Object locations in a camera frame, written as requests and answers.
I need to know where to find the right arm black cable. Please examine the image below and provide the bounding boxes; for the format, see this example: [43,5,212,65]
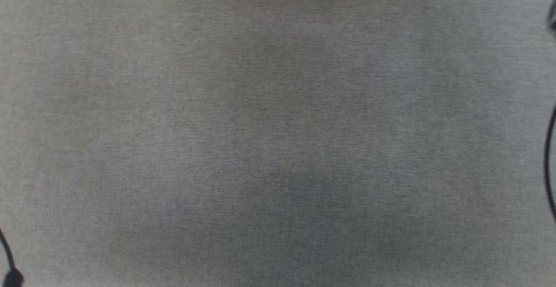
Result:
[543,104,556,223]

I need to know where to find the grey fabric sofa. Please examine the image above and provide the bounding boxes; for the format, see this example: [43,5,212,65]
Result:
[0,0,556,287]

